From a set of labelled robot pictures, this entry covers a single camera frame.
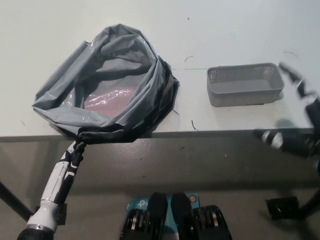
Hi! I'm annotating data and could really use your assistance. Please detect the pink plastic package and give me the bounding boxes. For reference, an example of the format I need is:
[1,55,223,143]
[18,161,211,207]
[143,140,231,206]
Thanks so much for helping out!
[83,84,138,118]

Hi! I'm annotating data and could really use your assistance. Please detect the black table leg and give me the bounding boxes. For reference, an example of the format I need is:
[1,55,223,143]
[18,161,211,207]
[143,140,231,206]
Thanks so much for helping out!
[0,179,34,222]

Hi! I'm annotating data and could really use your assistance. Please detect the teal TP-Link box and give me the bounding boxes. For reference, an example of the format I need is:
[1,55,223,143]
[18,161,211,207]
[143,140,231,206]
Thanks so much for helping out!
[124,192,201,226]

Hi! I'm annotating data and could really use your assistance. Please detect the grey plastic bag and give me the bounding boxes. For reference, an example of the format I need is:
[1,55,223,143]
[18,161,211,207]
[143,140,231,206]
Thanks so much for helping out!
[31,23,181,145]

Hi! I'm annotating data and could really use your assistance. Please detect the black floor foot plate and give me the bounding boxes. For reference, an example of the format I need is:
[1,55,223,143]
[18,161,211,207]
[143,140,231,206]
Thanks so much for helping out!
[56,203,69,223]
[264,196,300,221]

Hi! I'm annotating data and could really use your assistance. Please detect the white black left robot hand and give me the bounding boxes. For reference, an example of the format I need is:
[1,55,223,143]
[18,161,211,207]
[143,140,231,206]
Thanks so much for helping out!
[26,140,88,231]

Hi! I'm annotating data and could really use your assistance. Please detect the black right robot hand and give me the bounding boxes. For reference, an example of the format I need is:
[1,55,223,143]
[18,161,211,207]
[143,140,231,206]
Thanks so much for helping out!
[253,61,320,159]

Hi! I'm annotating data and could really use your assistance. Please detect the grey rectangular mesh basket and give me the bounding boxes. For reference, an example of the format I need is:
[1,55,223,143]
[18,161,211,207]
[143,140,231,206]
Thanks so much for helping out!
[206,62,286,108]

